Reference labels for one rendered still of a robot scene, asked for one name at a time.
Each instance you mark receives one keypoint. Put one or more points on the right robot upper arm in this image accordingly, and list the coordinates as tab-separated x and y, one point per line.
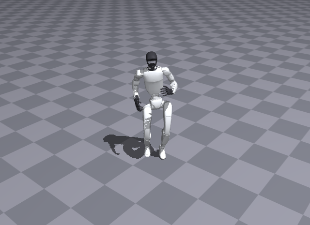
138	75

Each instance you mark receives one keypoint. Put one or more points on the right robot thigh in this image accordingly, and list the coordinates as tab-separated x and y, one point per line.
147	117

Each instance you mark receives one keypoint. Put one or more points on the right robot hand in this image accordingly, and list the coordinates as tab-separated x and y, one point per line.
136	100

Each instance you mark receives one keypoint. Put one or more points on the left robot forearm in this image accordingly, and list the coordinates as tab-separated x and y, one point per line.
174	87

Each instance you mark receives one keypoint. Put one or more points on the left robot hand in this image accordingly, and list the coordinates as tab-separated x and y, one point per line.
168	91

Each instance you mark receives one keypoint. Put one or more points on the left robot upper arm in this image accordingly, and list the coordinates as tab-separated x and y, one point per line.
166	71

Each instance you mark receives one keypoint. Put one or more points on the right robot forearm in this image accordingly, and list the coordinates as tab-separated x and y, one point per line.
135	89

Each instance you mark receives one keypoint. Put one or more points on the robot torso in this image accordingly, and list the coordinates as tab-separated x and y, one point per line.
153	81

